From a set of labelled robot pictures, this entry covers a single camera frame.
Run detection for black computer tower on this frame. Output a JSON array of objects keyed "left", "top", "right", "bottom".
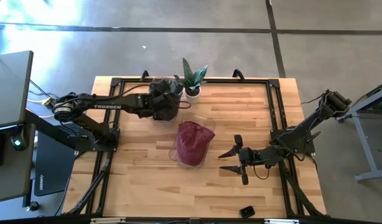
[{"left": 33, "top": 130, "right": 77, "bottom": 197}]

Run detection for silver metal bracket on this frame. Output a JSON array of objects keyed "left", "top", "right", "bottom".
[
  {"left": 264, "top": 218, "right": 300, "bottom": 224},
  {"left": 90, "top": 217, "right": 127, "bottom": 224}
]

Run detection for grey desk surface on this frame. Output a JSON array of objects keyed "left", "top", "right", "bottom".
[{"left": 0, "top": 123, "right": 37, "bottom": 203}]

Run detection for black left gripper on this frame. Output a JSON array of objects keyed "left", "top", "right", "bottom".
[{"left": 136, "top": 90, "right": 181, "bottom": 122}]

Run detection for dark green baseball cap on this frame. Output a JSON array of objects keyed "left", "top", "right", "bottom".
[{"left": 149, "top": 77, "right": 185, "bottom": 122}]

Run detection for maroon baseball cap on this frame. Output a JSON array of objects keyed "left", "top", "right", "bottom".
[{"left": 175, "top": 121, "right": 217, "bottom": 167}]

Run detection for grey metal table legs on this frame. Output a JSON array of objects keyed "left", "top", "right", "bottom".
[{"left": 335, "top": 79, "right": 382, "bottom": 184}]

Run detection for black metal table frame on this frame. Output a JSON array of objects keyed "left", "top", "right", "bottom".
[{"left": 62, "top": 68, "right": 328, "bottom": 218}]

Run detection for black device with green light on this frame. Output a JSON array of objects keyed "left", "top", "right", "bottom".
[{"left": 9, "top": 126, "right": 29, "bottom": 152}]

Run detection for potted plant in white pot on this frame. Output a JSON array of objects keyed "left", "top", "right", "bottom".
[{"left": 173, "top": 57, "right": 209, "bottom": 105}]

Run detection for grey flat panel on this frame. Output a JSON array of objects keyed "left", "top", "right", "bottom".
[{"left": 0, "top": 50, "right": 34, "bottom": 129}]

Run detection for small black box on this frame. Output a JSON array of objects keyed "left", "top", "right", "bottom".
[{"left": 239, "top": 205, "right": 256, "bottom": 219}]

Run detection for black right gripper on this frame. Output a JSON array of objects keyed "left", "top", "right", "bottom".
[{"left": 218, "top": 134, "right": 274, "bottom": 186}]

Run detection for black diagonal support beam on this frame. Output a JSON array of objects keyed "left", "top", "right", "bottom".
[{"left": 24, "top": 109, "right": 92, "bottom": 153}]

